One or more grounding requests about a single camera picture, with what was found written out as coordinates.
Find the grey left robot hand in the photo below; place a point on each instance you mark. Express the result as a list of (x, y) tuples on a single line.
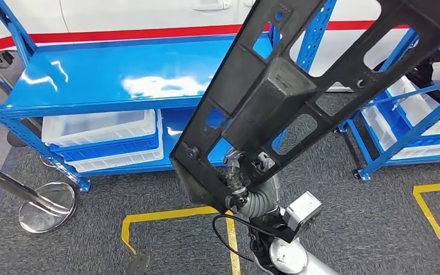
[(137, 265)]

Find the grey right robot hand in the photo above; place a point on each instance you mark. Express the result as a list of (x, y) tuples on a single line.
[(235, 178)]

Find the white plastic crate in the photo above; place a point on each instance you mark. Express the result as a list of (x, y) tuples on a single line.
[(381, 131), (129, 161), (94, 127), (413, 102)]

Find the yellow floor tape marking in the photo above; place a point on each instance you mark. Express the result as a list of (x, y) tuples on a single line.
[(167, 214), (432, 224)]

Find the black plastic plate bracket part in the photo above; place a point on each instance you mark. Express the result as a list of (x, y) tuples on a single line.
[(269, 95)]

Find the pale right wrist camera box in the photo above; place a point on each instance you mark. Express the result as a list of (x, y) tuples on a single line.
[(303, 210)]

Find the blue wheeled shelf rack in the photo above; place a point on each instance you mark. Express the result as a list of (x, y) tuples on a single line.
[(406, 140)]

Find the blue steel shelf rack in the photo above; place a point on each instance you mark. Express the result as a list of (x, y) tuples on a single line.
[(110, 68)]

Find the white car with red stripe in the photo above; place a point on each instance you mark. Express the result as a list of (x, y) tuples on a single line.
[(129, 13)]

